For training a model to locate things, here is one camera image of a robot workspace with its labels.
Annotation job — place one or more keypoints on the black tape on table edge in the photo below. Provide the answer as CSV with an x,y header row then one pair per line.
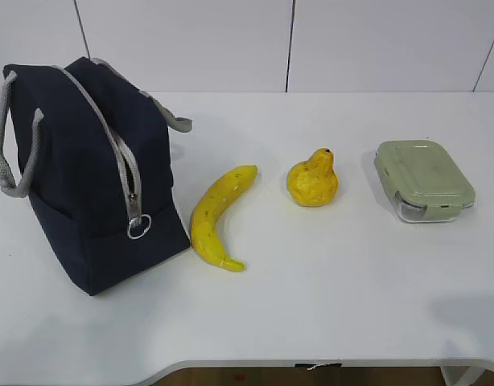
x,y
315,366

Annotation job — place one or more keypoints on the yellow banana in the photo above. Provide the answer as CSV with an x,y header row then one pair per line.
x,y
217,199

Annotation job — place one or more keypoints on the yellow pear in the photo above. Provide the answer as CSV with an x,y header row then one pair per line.
x,y
313,182

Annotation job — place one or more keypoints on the green lid glass container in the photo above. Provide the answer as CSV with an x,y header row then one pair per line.
x,y
422,181

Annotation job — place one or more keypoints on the navy blue lunch bag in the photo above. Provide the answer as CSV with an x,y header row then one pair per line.
x,y
92,153

